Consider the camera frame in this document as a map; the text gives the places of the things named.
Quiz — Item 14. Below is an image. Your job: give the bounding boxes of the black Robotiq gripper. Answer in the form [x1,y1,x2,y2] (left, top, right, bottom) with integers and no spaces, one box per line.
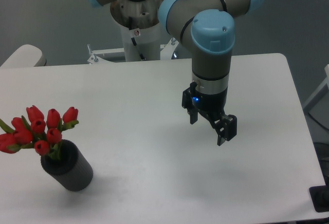
[182,82,237,146]

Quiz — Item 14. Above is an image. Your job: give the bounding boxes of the red tulip bouquet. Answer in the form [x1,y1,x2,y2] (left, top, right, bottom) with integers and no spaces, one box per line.
[1,105,79,161]

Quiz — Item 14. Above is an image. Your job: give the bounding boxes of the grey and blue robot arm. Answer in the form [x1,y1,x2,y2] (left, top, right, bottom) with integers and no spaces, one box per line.
[89,0,264,145]

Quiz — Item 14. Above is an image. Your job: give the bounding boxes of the dark grey ribbed vase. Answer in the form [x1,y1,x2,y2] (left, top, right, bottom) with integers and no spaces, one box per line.
[41,140,94,192]

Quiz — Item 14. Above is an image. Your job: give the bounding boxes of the black device at table edge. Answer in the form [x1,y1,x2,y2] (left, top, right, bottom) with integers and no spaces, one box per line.
[309,185,328,213]

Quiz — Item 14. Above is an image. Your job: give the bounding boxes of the white chair armrest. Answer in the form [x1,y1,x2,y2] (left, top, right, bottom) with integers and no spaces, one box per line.
[1,44,47,69]

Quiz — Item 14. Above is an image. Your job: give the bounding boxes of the white furniture frame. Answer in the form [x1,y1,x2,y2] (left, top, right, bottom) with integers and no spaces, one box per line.
[302,65,328,114]

